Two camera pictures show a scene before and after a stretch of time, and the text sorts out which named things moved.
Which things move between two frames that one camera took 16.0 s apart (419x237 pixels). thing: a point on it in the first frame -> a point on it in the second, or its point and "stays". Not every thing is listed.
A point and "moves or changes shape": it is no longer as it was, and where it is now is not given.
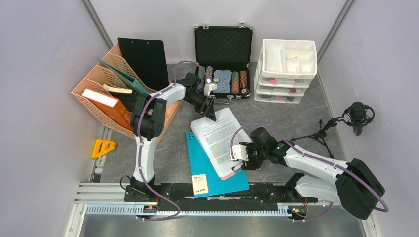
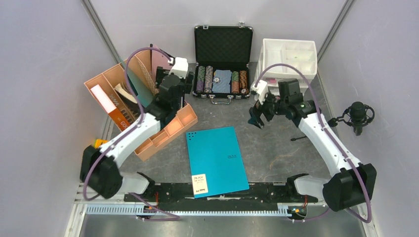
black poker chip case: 223,55 stays
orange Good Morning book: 111,106 moves or changes shape
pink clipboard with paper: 218,138 -> 159,59
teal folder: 134,84 -> 140,85
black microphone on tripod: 357,115 stays
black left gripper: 210,112 -> 187,88
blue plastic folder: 206,178 stays
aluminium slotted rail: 112,209 stays
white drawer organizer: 286,67 stays
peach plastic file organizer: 113,79 moves or changes shape
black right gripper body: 256,156 -> 278,104
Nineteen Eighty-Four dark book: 125,97 moves or changes shape
